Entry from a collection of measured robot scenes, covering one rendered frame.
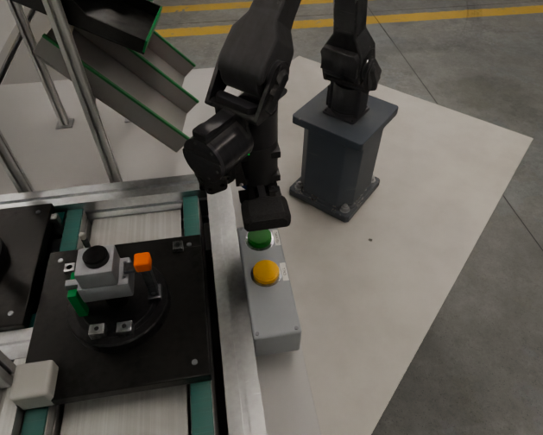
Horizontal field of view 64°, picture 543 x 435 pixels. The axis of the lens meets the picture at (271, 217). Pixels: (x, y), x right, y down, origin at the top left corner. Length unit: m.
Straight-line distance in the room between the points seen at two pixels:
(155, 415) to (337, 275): 0.39
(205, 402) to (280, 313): 0.16
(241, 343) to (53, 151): 0.73
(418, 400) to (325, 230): 0.95
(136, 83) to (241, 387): 0.60
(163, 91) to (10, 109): 0.55
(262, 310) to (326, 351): 0.14
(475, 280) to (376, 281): 1.23
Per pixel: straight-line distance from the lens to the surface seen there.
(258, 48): 0.49
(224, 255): 0.71
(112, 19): 0.81
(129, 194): 0.83
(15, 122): 1.31
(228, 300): 0.66
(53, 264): 0.76
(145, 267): 0.58
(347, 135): 0.77
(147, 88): 0.92
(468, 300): 1.95
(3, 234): 0.84
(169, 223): 0.83
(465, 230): 0.95
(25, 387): 0.64
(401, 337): 0.77
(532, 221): 2.38
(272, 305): 0.65
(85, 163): 1.10
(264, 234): 0.71
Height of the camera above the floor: 1.52
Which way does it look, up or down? 48 degrees down
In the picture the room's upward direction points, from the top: straight up
